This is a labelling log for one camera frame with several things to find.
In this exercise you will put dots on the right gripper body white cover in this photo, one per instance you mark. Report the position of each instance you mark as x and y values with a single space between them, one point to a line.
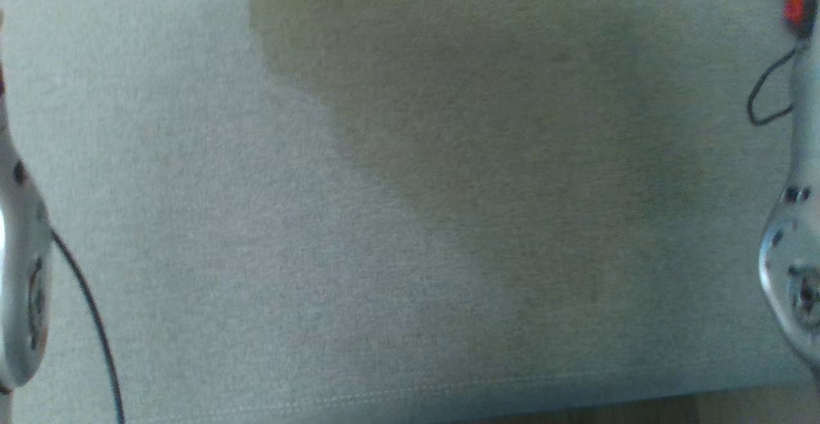
804 20

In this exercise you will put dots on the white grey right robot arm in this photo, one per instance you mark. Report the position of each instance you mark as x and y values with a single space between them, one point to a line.
804 155

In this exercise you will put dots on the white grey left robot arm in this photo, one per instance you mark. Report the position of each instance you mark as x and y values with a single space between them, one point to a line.
19 283

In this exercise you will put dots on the grey sofa seat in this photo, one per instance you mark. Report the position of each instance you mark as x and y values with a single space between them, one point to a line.
384 187

